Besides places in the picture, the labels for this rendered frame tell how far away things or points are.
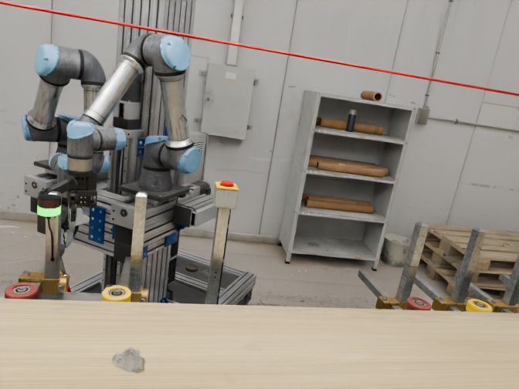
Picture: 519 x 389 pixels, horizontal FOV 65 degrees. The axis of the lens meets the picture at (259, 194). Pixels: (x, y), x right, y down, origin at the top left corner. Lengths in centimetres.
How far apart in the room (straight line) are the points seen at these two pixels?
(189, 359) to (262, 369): 17
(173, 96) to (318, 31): 253
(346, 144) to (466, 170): 134
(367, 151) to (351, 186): 38
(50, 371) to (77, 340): 11
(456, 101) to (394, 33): 93
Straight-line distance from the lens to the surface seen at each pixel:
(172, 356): 105
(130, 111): 197
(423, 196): 456
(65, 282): 144
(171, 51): 153
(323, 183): 408
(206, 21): 382
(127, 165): 199
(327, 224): 423
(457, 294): 184
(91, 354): 107
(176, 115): 162
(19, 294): 130
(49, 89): 185
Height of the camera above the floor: 155
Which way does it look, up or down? 15 degrees down
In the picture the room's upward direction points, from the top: 9 degrees clockwise
